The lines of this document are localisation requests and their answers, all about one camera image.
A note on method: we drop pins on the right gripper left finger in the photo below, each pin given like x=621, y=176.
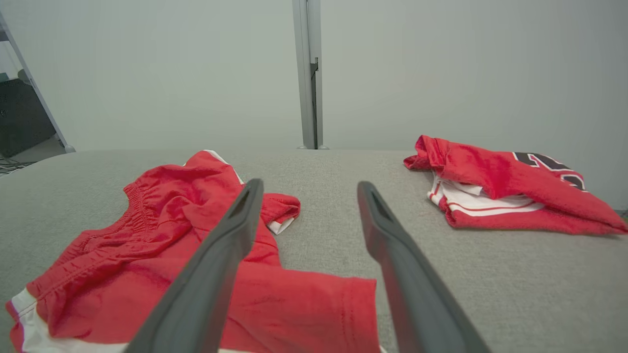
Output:
x=206, y=289

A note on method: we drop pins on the slanted grey metal strut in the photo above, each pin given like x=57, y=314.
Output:
x=39, y=95

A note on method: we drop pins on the red basketball shorts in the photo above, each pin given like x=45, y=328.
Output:
x=122, y=260

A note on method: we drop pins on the red basketball jersey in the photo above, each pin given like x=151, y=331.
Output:
x=490, y=171

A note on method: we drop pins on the black cabinet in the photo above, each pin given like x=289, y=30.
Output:
x=22, y=117

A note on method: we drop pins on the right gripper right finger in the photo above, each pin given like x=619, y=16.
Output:
x=417, y=294

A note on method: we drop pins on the grey partition post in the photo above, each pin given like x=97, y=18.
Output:
x=306, y=73

